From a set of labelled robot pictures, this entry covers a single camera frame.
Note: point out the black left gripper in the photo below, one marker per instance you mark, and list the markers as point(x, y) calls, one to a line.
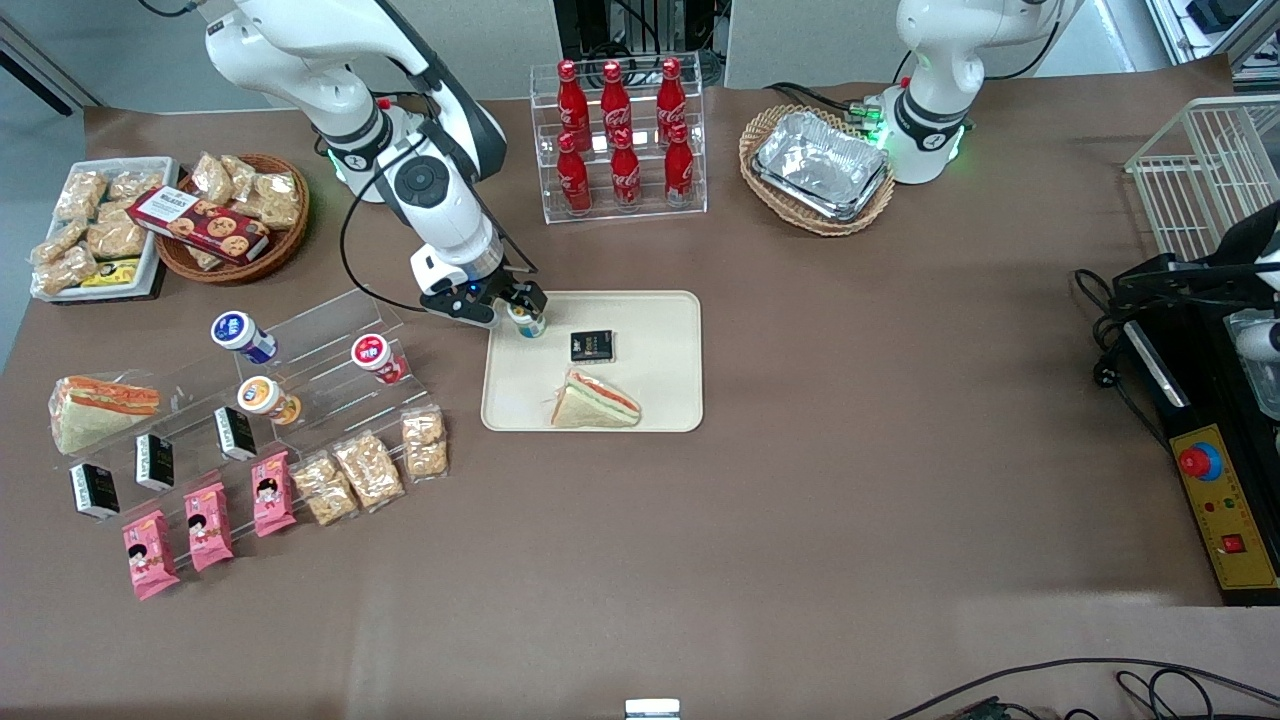
point(1251, 277)

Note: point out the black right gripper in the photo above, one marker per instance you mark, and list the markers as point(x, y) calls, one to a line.
point(516, 294)

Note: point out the green gum bottle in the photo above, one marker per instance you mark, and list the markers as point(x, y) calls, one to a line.
point(527, 325)

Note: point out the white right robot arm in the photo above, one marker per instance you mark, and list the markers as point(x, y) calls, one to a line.
point(300, 60)

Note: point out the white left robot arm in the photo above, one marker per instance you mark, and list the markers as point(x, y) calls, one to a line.
point(940, 60)

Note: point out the cream plastic tray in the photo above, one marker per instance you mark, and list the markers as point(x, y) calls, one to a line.
point(650, 330)

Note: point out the red gum bottle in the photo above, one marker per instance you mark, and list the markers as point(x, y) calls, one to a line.
point(375, 355)

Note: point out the orange gum bottle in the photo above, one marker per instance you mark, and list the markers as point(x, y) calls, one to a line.
point(262, 397)

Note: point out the blue gum bottle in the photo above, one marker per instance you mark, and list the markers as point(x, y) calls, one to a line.
point(238, 332)

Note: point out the aluminium foil tray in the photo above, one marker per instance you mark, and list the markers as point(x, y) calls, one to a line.
point(820, 165)

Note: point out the black tissue pack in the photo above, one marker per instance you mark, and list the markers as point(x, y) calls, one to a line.
point(236, 433)
point(592, 346)
point(155, 462)
point(95, 490)

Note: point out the clear acrylic bottle rack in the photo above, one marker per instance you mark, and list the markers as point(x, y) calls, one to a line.
point(540, 215)

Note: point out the wrapped triangle sandwich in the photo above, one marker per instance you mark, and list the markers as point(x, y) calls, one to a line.
point(590, 405)
point(95, 415)

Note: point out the red cola bottle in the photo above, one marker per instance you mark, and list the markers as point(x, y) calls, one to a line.
point(670, 95)
point(679, 170)
point(614, 100)
point(574, 180)
point(570, 100)
point(626, 178)

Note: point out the clear bag of crackers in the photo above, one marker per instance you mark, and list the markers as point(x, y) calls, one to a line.
point(80, 195)
point(212, 178)
point(205, 258)
point(58, 243)
point(424, 443)
point(242, 172)
point(65, 275)
point(118, 235)
point(368, 470)
point(135, 185)
point(325, 490)
point(276, 200)

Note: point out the clear acrylic tiered stand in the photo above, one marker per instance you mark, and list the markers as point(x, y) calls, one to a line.
point(340, 420)
point(190, 400)

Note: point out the black yellow control box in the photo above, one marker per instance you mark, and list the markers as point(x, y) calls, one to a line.
point(1225, 520)

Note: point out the brown round wicker basket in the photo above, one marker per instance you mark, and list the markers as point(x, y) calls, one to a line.
point(285, 245)

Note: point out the grey metal shelf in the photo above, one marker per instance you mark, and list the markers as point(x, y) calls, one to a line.
point(1210, 25)

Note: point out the light oval wicker basket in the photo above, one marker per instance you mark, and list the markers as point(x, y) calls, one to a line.
point(760, 130)

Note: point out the black equipment rack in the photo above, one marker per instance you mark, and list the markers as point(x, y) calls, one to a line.
point(640, 30)

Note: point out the pink snack packet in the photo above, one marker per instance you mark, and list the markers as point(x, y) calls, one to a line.
point(272, 495)
point(150, 555)
point(208, 527)

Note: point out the red cookie box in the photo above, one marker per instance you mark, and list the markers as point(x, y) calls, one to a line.
point(200, 225)

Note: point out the white plastic bin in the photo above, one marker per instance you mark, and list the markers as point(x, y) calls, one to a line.
point(168, 172)

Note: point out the yellow snack packet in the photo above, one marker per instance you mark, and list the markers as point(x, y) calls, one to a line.
point(110, 273)

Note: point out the small white box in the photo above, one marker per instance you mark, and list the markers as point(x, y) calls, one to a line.
point(652, 709)

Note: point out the black metal bar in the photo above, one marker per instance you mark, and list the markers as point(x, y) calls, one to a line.
point(35, 70)

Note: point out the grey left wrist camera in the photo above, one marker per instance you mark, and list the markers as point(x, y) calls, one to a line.
point(1258, 342)

